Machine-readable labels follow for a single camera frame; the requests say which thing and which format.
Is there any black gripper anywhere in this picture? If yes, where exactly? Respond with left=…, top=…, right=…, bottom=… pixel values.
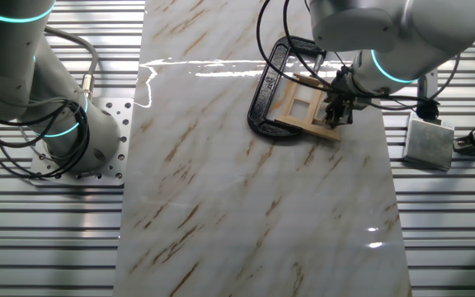
left=323, top=68, right=373, bottom=128

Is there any wooden sliding window model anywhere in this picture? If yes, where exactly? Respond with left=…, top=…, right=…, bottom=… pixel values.
left=274, top=73, right=343, bottom=143

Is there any black C-clamp with steel screw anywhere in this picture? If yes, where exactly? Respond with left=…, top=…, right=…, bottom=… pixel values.
left=247, top=35, right=329, bottom=139

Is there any silver digital scale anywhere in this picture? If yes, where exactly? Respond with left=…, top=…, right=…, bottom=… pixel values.
left=401, top=111, right=456, bottom=172

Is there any white marble pattern board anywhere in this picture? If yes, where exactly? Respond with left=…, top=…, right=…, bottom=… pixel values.
left=112, top=0, right=412, bottom=297

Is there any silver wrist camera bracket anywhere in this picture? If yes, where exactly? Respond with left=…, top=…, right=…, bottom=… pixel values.
left=414, top=68, right=441, bottom=123

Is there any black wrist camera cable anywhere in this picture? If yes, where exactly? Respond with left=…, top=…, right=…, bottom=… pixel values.
left=256, top=0, right=462, bottom=113

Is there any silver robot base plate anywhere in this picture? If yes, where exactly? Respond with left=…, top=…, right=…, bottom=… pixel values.
left=29, top=97, right=134, bottom=187

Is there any thick grey cable with connector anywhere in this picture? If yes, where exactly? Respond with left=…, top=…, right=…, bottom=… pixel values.
left=44, top=26, right=99, bottom=100

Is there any black base cable bundle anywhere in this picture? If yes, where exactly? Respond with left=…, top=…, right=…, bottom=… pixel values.
left=0, top=92, right=92, bottom=181

